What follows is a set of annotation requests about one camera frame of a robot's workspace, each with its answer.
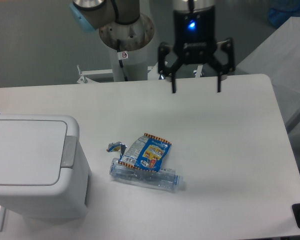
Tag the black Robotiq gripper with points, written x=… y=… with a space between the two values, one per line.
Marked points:
x=195 y=43

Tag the white push-lid trash can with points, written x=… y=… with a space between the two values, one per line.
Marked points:
x=44 y=172

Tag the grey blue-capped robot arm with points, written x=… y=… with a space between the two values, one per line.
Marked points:
x=91 y=15

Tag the silver bolt clamp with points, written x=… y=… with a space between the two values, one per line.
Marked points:
x=199 y=71

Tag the white covered side table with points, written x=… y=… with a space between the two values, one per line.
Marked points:
x=278 y=57

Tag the blue plastic bag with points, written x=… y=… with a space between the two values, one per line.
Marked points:
x=281 y=10

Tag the blue snack wrapper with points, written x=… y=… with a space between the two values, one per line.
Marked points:
x=146 y=153

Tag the small torn wrapper piece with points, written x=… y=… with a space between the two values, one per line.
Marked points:
x=116 y=147

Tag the crushed clear plastic bottle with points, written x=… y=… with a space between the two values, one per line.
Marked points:
x=165 y=179

